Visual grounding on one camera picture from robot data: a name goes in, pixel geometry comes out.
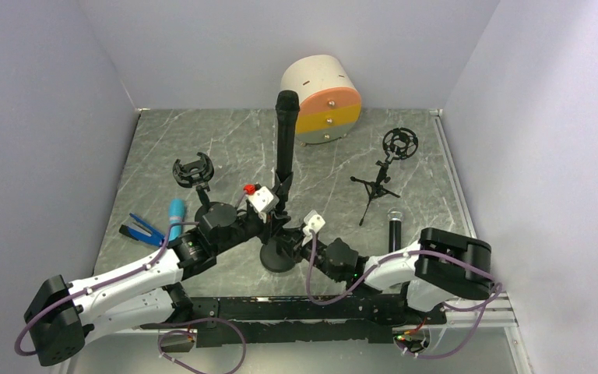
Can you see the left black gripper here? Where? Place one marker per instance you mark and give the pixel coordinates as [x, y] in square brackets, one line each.
[274, 221]

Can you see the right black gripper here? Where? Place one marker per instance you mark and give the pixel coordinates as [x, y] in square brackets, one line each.
[290, 240]

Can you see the black round-base clip stand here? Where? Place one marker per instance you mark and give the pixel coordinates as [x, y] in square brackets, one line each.
[273, 253]

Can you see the black round-base shock-mount stand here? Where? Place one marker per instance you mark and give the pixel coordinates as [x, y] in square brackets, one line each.
[196, 175]

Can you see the cyan blue microphone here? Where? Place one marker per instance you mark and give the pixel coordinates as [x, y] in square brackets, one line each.
[176, 214]

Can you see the silver mesh black microphone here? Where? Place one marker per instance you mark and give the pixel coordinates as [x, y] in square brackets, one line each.
[395, 219]

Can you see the tall black microphone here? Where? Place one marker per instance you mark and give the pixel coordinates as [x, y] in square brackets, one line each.
[287, 111]

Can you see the black tripod shock-mount stand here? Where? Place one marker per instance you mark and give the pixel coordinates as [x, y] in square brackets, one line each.
[398, 144]

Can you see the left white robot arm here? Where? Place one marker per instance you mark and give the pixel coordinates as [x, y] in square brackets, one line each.
[64, 316]

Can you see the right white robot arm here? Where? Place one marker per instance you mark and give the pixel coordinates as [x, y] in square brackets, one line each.
[438, 266]

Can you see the blue black hand tool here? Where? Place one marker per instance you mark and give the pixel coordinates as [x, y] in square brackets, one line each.
[141, 231]

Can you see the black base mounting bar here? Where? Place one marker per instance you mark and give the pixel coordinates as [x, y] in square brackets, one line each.
[288, 319]

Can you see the white orange yellow cylinder container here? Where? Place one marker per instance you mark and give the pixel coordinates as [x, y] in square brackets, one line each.
[330, 105]

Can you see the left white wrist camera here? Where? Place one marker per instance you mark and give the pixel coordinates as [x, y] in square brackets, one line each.
[261, 199]

